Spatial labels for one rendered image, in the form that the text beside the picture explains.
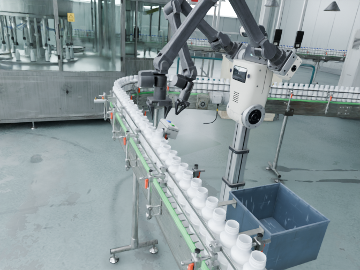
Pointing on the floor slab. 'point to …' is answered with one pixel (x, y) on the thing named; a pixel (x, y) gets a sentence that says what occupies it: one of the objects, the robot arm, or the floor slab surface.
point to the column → (264, 14)
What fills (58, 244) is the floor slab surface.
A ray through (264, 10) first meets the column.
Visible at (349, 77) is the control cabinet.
